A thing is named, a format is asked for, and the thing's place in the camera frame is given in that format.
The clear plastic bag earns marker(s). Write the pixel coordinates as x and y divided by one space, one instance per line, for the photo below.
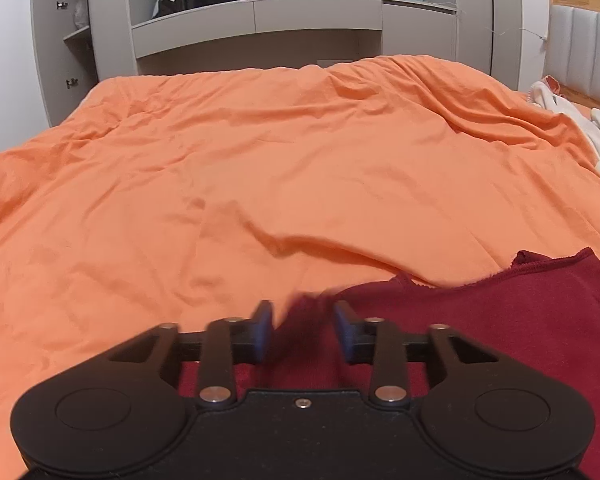
82 11

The orange blanket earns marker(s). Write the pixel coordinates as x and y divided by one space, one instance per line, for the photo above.
230 170

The pink cloth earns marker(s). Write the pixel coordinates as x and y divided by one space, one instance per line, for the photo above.
552 85

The grey padded wooden headboard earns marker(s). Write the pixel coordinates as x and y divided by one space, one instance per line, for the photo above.
585 45

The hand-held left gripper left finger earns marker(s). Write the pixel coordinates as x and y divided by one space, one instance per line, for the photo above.
262 332

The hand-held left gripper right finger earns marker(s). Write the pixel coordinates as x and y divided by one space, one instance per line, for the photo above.
344 332

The grey built-in wardrobe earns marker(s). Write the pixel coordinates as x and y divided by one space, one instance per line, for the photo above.
305 25

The dark red long-sleeved shirt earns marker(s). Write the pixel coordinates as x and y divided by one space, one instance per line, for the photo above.
505 310

